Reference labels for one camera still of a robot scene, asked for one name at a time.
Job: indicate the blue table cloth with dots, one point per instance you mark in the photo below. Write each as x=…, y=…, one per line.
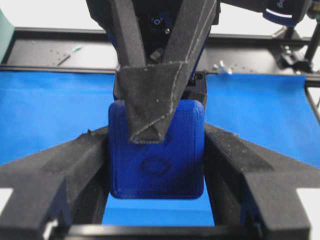
x=39, y=110

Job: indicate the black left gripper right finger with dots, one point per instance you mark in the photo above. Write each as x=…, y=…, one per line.
x=251, y=186

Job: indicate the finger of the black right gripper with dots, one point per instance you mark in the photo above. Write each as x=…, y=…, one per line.
x=129, y=43
x=150, y=106

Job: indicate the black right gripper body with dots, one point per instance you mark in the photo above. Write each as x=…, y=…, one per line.
x=173, y=32

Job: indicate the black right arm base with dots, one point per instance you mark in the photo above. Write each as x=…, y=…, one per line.
x=297, y=60

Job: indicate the blue cube block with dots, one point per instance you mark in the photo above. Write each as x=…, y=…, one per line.
x=172, y=169

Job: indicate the grey-green blurred panel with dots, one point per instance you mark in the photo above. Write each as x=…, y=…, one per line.
x=7, y=30

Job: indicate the black table frame rail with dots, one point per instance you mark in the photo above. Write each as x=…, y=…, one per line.
x=89, y=52

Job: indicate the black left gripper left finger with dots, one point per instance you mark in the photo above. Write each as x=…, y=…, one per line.
x=66, y=184

